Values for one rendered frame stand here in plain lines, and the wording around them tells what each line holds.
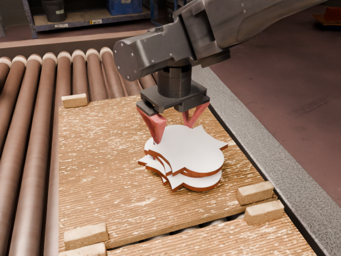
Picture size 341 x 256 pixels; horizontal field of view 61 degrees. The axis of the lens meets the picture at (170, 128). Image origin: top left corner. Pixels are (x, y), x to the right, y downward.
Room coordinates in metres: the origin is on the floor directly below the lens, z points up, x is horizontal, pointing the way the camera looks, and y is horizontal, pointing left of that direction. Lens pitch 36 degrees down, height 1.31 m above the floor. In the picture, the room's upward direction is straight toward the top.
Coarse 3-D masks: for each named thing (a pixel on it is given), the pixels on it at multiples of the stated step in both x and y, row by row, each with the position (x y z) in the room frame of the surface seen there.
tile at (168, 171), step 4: (156, 144) 0.42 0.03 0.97; (148, 148) 0.41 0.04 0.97; (144, 152) 0.41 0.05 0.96; (156, 156) 0.39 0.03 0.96; (160, 160) 0.38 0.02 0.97; (164, 164) 0.37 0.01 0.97; (164, 168) 0.36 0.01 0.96; (168, 168) 0.36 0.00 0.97; (168, 172) 0.35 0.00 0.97; (184, 172) 0.35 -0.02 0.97; (188, 176) 0.35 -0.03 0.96; (192, 176) 0.35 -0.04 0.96; (196, 176) 0.35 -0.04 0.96
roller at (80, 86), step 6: (72, 54) 1.00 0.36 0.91; (78, 54) 0.98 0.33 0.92; (84, 54) 1.01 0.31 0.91; (72, 60) 0.98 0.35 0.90; (78, 60) 0.93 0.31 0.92; (84, 60) 0.96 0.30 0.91; (78, 66) 0.89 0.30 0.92; (84, 66) 0.91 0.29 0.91; (78, 72) 0.84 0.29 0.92; (84, 72) 0.86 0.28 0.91; (78, 78) 0.80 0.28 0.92; (84, 78) 0.81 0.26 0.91; (78, 84) 0.76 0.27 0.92; (84, 84) 0.77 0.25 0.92; (78, 90) 0.72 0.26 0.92; (84, 90) 0.73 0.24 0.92
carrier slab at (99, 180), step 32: (64, 128) 0.52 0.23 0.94; (96, 128) 0.52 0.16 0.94; (128, 128) 0.52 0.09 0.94; (192, 128) 0.52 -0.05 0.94; (64, 160) 0.41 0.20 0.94; (96, 160) 0.41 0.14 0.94; (128, 160) 0.41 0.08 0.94; (224, 160) 0.41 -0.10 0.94; (64, 192) 0.33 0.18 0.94; (96, 192) 0.33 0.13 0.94; (128, 192) 0.33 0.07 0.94; (160, 192) 0.33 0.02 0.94; (192, 192) 0.33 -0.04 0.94; (224, 192) 0.33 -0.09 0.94; (64, 224) 0.27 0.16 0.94; (96, 224) 0.27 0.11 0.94; (128, 224) 0.27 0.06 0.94; (160, 224) 0.27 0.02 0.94; (192, 224) 0.28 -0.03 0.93
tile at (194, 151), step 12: (168, 132) 0.45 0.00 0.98; (180, 132) 0.45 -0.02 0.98; (192, 132) 0.45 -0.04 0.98; (204, 132) 0.45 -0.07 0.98; (168, 144) 0.41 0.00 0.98; (180, 144) 0.41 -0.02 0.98; (192, 144) 0.41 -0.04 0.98; (204, 144) 0.41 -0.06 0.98; (216, 144) 0.41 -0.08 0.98; (168, 156) 0.38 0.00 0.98; (180, 156) 0.38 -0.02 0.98; (192, 156) 0.38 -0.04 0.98; (204, 156) 0.38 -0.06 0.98; (216, 156) 0.38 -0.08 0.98; (180, 168) 0.35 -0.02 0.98; (192, 168) 0.35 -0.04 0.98; (204, 168) 0.35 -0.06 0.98; (216, 168) 0.35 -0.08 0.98
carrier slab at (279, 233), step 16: (224, 224) 0.27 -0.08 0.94; (240, 224) 0.27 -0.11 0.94; (256, 224) 0.27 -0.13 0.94; (272, 224) 0.27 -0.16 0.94; (288, 224) 0.27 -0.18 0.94; (160, 240) 0.24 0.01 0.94; (176, 240) 0.24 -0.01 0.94; (192, 240) 0.24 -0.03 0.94; (208, 240) 0.24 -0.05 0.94; (224, 240) 0.24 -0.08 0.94; (240, 240) 0.24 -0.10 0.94; (256, 240) 0.24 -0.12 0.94; (272, 240) 0.24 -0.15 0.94; (288, 240) 0.24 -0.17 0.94; (304, 240) 0.24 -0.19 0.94
